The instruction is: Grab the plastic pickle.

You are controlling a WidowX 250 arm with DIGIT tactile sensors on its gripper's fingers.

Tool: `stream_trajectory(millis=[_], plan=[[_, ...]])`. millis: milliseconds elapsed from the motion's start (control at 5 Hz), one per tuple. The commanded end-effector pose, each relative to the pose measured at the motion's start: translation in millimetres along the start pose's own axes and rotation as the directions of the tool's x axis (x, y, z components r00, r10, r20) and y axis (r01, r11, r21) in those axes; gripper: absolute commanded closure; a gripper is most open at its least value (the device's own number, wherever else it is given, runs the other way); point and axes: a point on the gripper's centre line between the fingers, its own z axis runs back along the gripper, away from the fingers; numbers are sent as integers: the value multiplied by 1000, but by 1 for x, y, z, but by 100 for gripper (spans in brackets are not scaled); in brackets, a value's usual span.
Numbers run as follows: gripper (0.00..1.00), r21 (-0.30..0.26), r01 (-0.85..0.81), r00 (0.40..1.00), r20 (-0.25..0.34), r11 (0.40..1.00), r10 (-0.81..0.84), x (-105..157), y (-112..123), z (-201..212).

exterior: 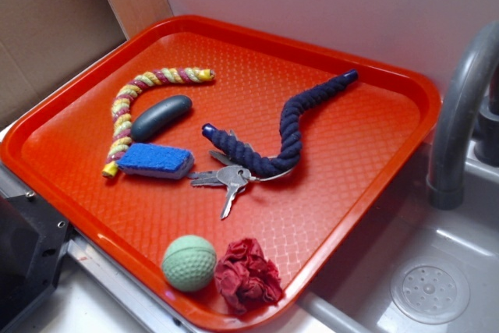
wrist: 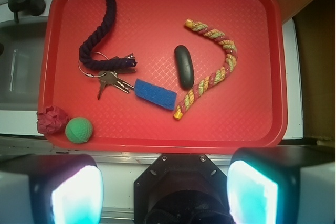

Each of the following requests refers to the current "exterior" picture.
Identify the dark green plastic pickle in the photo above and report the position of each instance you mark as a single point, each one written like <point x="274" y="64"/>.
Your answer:
<point x="158" y="117"/>

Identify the silver key pointing down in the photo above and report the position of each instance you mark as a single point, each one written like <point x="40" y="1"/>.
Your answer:
<point x="234" y="178"/>

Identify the grey plastic toy sink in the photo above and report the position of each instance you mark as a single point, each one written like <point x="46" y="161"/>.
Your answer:
<point x="409" y="267"/>

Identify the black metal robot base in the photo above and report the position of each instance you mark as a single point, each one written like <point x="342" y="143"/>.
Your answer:
<point x="34" y="238"/>

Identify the brown cardboard panel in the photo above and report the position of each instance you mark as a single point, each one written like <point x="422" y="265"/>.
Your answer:
<point x="45" y="43"/>

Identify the orange plastic tray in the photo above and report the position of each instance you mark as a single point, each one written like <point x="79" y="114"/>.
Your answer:
<point x="353" y="145"/>

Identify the dark grey faucet knob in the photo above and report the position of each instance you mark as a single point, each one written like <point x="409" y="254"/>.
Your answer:
<point x="486" y="149"/>

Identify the green dimpled foam ball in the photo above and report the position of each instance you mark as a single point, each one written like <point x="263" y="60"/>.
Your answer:
<point x="188" y="263"/>

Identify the blue and white sponge block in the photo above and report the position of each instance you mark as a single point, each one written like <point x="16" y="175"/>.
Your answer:
<point x="156" y="161"/>

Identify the crumpled red cloth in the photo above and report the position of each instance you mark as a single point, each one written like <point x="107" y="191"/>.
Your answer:
<point x="245" y="278"/>

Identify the silver key under rope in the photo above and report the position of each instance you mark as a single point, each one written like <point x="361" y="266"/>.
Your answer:
<point x="229" y="149"/>

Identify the silver key pointing left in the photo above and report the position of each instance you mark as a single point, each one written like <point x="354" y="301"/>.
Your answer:
<point x="209" y="178"/>

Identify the grey toy faucet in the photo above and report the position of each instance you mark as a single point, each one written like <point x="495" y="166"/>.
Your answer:
<point x="458" y="119"/>

